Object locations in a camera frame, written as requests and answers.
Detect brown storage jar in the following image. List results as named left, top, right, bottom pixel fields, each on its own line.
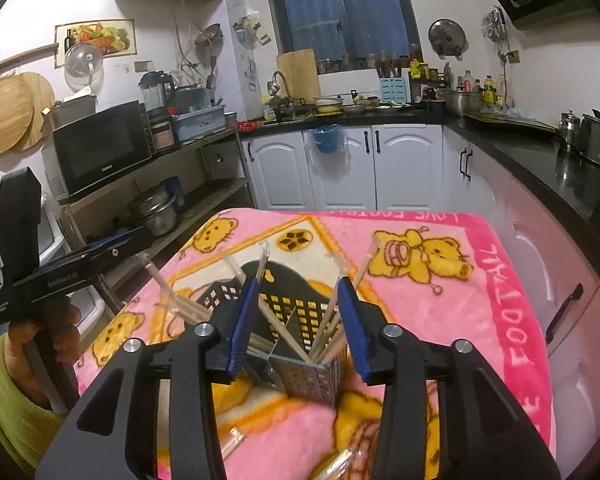
left=149, top=119, right=177, bottom=153

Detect metal drawer box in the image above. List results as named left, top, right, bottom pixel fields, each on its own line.
left=201, top=137, right=247, bottom=181

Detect white dish drainer box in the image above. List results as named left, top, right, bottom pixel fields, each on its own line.
left=171, top=104, right=227, bottom=142

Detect fruit wall poster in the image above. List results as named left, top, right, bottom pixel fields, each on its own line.
left=54, top=19, right=135, bottom=69

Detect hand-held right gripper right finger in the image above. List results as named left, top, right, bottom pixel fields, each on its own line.
left=335, top=275, right=561, bottom=480

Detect blue knife block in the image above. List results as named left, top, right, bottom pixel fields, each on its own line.
left=378, top=76, right=411, bottom=106

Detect small steel kettle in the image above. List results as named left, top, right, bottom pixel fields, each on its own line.
left=559, top=109, right=582, bottom=145

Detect metal shelf rack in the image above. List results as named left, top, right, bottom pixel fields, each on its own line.
left=55, top=127, right=257, bottom=316

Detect dark framed window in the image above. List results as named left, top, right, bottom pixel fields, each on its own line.
left=262, top=0, right=423, bottom=75

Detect yellow capped bottle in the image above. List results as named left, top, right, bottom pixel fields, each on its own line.
left=482, top=75, right=498, bottom=111

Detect blue plastic basin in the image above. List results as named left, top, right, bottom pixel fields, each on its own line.
left=310, top=124, right=342, bottom=154

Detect row of spice jars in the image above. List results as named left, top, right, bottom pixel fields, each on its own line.
left=317, top=50, right=423, bottom=73

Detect pink bear printed blanket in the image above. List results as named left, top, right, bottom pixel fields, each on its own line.
left=72, top=207, right=556, bottom=480

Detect black microwave oven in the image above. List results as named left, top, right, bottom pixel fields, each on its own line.
left=46, top=100, right=155, bottom=200

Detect wooden cutting board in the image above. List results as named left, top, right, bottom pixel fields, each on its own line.
left=276, top=48, right=322, bottom=102

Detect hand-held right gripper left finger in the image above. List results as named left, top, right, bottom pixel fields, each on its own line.
left=35, top=276, right=260, bottom=480

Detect hanging metal utensils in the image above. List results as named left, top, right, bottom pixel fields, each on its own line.
left=482, top=6, right=508, bottom=43

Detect round wooden board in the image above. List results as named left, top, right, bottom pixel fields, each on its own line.
left=0, top=80, right=36, bottom=156
left=17, top=71, right=57, bottom=153

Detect countertop blender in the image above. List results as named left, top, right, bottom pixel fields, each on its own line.
left=138, top=70, right=177, bottom=117

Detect stainless steel basin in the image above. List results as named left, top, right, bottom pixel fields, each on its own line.
left=444, top=88, right=482, bottom=117

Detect black kitchen countertop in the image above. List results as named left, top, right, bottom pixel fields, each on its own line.
left=237, top=107, right=600, bottom=281

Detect steel container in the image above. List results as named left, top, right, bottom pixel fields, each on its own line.
left=50, top=94, right=98, bottom=128

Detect large stainless steel pot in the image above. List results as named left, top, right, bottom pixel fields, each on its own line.
left=127, top=185, right=180, bottom=237

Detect hanging pan lid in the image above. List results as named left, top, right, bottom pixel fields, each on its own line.
left=195, top=23, right=224, bottom=67

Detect white kitchen base cabinet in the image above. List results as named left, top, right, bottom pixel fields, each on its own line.
left=240, top=124, right=446, bottom=212

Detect curved metal faucet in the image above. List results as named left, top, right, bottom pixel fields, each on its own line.
left=271, top=71, right=295, bottom=108

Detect long white kitchen cabinet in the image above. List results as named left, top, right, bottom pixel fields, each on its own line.
left=442, top=127, right=600, bottom=466

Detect glass pot lid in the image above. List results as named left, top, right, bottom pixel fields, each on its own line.
left=64, top=42, right=104, bottom=92

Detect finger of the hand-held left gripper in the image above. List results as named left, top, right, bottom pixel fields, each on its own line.
left=77, top=226, right=153, bottom=273

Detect bunch of chopsticks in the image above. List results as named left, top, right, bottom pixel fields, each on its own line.
left=137, top=237, right=383, bottom=366

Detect person's left hand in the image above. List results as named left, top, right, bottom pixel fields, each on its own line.
left=5, top=302, right=84, bottom=413

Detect wooden chopstick pair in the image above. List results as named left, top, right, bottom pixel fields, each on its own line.
left=316, top=447, right=363, bottom=480
left=223, top=426, right=245, bottom=462

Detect cream cooking pan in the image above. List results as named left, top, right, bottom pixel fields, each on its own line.
left=312, top=96, right=346, bottom=114

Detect grey plastic utensil basket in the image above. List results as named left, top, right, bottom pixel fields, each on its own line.
left=195, top=260, right=351, bottom=408

